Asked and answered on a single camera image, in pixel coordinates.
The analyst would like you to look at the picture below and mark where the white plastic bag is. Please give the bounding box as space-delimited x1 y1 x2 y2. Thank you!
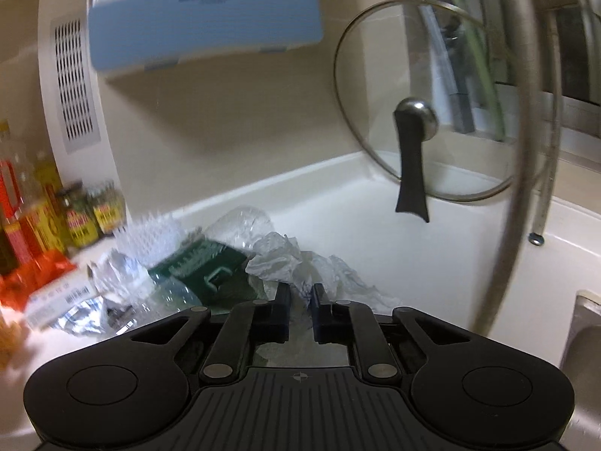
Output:
245 232 402 313

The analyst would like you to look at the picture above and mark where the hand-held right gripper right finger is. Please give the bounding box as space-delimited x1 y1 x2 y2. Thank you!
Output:
312 283 471 382

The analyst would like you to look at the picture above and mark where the white wall vent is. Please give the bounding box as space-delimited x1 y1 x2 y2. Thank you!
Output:
51 19 101 153

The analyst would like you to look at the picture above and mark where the silver foil packet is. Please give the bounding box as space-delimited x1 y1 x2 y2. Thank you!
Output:
51 249 156 336

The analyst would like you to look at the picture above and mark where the stainless steel sink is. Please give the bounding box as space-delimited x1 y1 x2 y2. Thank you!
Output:
561 291 601 451

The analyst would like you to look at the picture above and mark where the metal dish rack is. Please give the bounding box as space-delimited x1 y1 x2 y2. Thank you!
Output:
472 0 601 339

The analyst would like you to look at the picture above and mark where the glass pot lid black handle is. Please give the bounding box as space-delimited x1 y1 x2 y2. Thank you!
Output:
334 0 522 224

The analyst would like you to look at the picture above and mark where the blue white water heater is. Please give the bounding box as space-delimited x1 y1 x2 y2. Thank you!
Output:
87 0 327 80

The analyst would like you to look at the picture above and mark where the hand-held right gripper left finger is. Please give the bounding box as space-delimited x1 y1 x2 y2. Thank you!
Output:
129 283 292 383

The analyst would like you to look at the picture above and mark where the red plastic bag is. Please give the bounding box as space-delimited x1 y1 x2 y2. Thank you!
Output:
0 249 78 311

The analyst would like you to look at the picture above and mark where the glass jar yellow label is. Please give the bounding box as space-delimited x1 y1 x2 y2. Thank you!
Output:
91 179 127 236
56 182 100 250

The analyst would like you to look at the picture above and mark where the crushed clear plastic bottle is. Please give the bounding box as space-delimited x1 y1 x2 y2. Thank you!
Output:
148 206 273 311

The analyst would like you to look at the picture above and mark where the oil jug red yellow label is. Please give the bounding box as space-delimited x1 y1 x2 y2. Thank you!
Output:
21 150 66 254

